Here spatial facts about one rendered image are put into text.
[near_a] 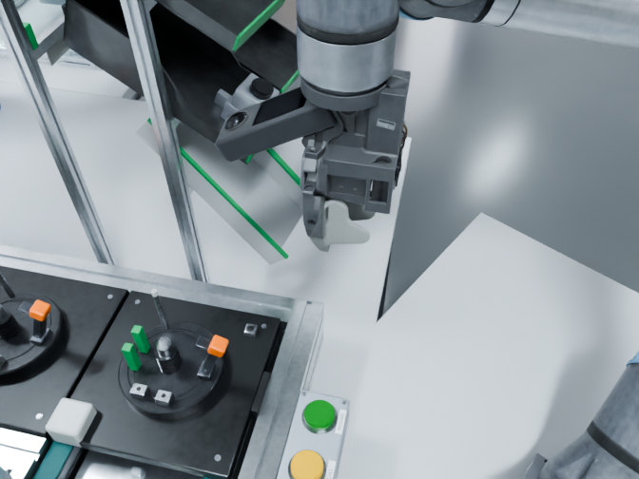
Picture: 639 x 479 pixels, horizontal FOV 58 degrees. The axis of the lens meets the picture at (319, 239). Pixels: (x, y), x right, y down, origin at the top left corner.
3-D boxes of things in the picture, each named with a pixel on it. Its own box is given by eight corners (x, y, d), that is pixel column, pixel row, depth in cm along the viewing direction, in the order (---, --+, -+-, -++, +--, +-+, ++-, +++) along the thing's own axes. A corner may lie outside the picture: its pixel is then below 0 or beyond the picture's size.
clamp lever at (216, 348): (215, 364, 77) (229, 339, 72) (210, 377, 76) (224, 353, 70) (190, 354, 77) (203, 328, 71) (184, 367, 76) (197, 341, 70)
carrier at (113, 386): (281, 325, 87) (277, 273, 78) (229, 484, 71) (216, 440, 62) (133, 296, 91) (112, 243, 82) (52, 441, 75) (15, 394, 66)
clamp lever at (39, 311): (50, 330, 81) (51, 304, 75) (42, 342, 80) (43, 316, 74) (25, 320, 81) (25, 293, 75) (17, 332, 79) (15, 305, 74)
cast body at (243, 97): (273, 125, 81) (291, 90, 76) (259, 143, 78) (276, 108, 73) (222, 91, 81) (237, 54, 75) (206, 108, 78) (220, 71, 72)
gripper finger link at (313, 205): (319, 249, 55) (319, 180, 48) (303, 246, 55) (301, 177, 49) (330, 215, 58) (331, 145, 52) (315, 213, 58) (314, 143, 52)
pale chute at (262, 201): (303, 211, 99) (320, 202, 95) (269, 265, 90) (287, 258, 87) (183, 85, 89) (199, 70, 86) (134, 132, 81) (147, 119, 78)
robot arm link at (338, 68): (284, 39, 41) (311, -10, 46) (286, 95, 44) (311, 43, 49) (390, 51, 39) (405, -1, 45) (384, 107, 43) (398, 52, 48)
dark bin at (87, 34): (288, 112, 84) (307, 76, 79) (246, 165, 76) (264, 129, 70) (124, 2, 82) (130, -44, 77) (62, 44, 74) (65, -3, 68)
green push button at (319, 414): (337, 409, 78) (338, 402, 76) (331, 437, 75) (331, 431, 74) (308, 403, 78) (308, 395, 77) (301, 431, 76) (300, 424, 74)
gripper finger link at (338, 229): (364, 278, 59) (370, 214, 52) (307, 268, 60) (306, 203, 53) (369, 256, 61) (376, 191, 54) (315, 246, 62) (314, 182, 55)
